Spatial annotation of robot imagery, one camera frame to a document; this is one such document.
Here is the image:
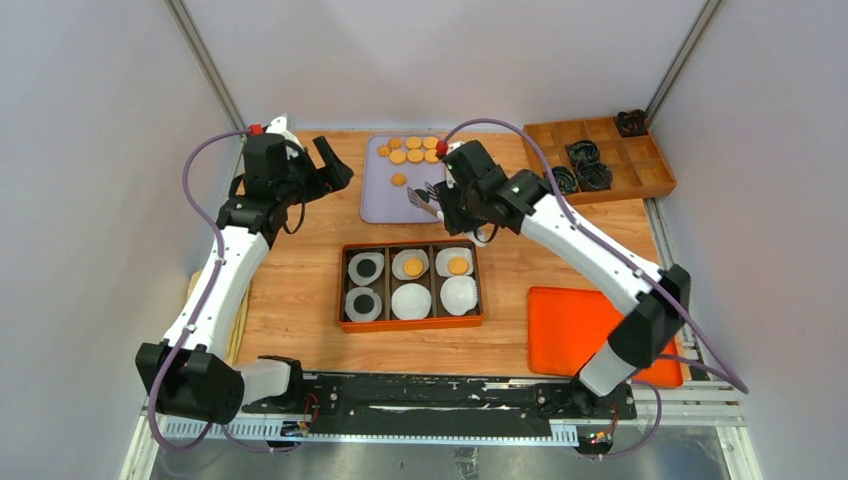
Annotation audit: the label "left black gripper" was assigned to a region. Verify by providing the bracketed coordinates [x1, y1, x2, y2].
[276, 136, 352, 206]

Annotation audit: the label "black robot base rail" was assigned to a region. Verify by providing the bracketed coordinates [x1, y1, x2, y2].
[242, 372, 637, 440]

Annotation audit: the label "lavender cookie tray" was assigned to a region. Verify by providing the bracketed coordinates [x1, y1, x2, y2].
[360, 133, 445, 224]

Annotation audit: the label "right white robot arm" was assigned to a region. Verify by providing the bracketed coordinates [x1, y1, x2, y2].
[407, 140, 691, 418]

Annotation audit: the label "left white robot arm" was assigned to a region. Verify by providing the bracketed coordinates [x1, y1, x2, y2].
[135, 115, 350, 425]

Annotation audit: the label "metal tongs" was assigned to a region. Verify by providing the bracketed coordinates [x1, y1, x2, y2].
[406, 183, 499, 247]

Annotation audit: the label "round yellow biscuit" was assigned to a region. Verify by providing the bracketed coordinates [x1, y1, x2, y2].
[424, 149, 440, 164]
[405, 136, 423, 150]
[406, 149, 425, 164]
[402, 257, 425, 278]
[422, 136, 440, 150]
[389, 149, 407, 165]
[447, 256, 469, 276]

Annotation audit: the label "wooden divided organizer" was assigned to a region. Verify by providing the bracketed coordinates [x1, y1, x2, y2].
[523, 117, 677, 205]

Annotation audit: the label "orange box lid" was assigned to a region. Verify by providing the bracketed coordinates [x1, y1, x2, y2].
[528, 287, 683, 397]

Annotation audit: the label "black rolled fabric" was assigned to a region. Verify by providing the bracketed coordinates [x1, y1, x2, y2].
[614, 109, 649, 138]
[565, 139, 601, 167]
[575, 161, 613, 192]
[551, 166, 579, 196]

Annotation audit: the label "black sandwich cookie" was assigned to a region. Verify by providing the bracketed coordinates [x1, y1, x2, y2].
[353, 295, 375, 315]
[356, 258, 377, 278]

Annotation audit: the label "orange compartment box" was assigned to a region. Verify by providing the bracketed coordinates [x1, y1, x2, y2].
[337, 240, 484, 333]

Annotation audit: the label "tan folded cloth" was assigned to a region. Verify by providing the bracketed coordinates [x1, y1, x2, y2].
[185, 268, 250, 369]

